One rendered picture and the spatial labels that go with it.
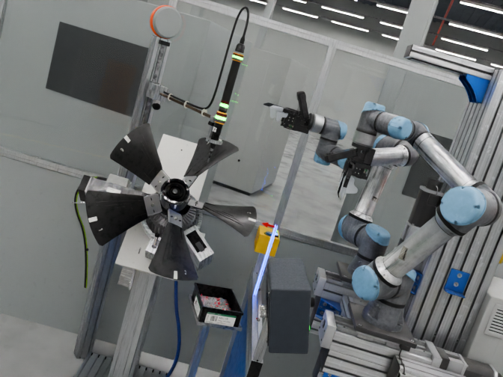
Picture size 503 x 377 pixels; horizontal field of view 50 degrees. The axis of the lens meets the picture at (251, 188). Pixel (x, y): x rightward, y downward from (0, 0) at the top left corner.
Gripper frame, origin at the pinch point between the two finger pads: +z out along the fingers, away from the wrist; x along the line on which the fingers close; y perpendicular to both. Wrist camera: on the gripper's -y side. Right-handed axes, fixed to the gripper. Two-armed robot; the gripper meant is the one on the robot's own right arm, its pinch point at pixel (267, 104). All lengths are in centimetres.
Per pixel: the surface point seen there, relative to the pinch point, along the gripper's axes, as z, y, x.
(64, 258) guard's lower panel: 70, 118, 81
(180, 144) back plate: 27, 32, 43
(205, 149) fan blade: 17.2, 27.4, 18.4
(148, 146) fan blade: 42, 31, 12
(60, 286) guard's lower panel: 68, 135, 81
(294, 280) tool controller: -5, 42, -81
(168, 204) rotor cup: 29, 49, -6
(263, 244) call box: -20, 63, 15
